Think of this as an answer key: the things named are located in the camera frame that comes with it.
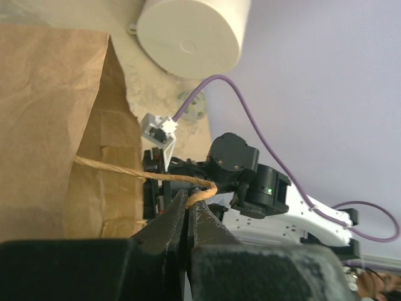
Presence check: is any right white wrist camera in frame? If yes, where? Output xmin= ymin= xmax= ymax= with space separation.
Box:
xmin=140 ymin=113 xmax=178 ymax=172

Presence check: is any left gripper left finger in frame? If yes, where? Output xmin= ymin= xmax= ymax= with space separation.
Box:
xmin=1 ymin=191 xmax=188 ymax=300

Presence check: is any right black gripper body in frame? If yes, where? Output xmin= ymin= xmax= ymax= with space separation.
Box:
xmin=143 ymin=147 xmax=206 ymax=219

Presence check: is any brown paper bag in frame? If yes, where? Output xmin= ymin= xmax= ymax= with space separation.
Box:
xmin=1 ymin=24 xmax=145 ymax=241

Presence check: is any white cylindrical container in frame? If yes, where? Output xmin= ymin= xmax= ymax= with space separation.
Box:
xmin=136 ymin=0 xmax=251 ymax=79

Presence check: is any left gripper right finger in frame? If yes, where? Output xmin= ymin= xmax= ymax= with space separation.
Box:
xmin=188 ymin=202 xmax=354 ymax=301

